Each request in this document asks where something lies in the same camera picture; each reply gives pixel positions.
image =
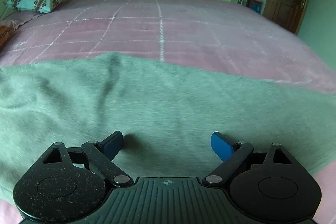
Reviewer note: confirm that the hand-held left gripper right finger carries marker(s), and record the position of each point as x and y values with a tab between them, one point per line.
221	146

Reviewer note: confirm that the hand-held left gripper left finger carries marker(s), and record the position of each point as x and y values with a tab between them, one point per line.
113	144

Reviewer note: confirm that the grey-green towel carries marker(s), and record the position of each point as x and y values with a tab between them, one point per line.
162	106

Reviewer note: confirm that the bed with pink checked sheet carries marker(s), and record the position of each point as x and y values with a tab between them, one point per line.
183	19

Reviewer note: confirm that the blue plastic stool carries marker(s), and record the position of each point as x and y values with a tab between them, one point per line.
256	5

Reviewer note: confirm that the orange striped pillow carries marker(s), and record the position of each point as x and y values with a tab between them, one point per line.
4	35

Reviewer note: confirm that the plain pink pillow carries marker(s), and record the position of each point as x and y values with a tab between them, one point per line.
21	17

